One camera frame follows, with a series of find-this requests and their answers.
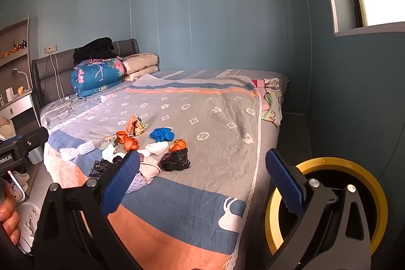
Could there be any black folded clothing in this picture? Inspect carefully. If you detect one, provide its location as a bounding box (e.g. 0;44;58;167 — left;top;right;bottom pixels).
73;37;118;66

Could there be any lilac knitted sock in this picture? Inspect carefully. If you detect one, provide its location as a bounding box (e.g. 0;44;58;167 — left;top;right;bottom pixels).
59;141;96;162
139;154;162;185

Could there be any wooden wall shelf unit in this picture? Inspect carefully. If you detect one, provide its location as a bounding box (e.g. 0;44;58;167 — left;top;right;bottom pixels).
0;12;32;93

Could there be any white plush slipper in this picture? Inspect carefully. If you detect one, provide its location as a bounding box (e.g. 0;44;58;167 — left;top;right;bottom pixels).
9;172;30;184

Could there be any white ribbed waste bin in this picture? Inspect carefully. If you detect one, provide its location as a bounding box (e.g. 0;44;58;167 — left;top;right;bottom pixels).
28;146;44;165

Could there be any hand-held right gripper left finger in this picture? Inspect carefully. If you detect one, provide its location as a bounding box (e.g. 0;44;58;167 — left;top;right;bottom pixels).
34;150;141;270

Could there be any white tissue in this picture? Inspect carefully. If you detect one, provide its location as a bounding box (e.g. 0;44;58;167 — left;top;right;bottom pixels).
101;143;118;162
137;141;170;158

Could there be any black bin with yellow rim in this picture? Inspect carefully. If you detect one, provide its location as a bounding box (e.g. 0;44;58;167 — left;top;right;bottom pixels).
265;158;388;258

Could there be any beige printed cushion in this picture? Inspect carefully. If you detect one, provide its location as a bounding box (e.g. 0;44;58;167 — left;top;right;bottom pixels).
0;116;16;141

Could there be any beige folded quilt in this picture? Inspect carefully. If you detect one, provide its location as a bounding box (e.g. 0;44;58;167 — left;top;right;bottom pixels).
122;52;159;81

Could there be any grey patterned blanket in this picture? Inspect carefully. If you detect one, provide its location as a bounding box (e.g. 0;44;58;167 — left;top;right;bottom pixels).
44;74;263;270

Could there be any black plastic bag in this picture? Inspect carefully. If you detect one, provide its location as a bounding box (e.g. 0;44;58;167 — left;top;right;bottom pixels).
158;148;191;172
89;154;125;178

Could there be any white desk lamp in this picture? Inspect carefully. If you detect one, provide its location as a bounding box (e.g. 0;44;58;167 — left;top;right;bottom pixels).
12;68;32;90

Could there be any small orange plastic bag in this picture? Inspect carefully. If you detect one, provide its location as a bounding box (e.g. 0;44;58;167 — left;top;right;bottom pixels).
170;138;187;153

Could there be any metal chair leg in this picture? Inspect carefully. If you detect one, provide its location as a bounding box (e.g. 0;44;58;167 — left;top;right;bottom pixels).
8;170;26;201

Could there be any blue floral folded quilt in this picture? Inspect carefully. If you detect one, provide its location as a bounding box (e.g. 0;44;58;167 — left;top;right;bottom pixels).
70;56;125;97

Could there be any white charger with cable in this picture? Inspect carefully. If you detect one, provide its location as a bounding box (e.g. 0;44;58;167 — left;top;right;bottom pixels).
44;52;87;125

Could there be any striped bed sheet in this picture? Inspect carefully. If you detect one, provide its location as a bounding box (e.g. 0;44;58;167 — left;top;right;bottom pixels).
39;69;289;195

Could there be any orange brown snack wrapper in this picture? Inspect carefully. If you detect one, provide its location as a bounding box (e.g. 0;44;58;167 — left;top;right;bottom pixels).
127;113;147;137

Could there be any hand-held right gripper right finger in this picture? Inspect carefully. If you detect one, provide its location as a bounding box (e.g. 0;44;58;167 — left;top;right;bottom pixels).
265;148;371;270

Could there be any white desk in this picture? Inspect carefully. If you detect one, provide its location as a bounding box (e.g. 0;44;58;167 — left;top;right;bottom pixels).
0;90;40;131

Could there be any person's left hand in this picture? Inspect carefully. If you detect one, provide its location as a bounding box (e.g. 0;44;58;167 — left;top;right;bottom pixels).
0;191;21;246

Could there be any blue cloth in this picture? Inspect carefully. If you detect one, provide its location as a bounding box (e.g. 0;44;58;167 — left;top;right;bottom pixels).
149;127;175;142

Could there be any pink green floral cloth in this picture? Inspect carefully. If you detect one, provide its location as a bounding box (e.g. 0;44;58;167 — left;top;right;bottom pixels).
251;78;282;128

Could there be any white foam fruit net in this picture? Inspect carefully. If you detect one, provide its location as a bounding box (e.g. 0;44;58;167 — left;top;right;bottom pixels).
125;172;149;195

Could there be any grey upholstered bed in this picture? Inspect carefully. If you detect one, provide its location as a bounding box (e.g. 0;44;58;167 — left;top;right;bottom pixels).
32;38;290;270

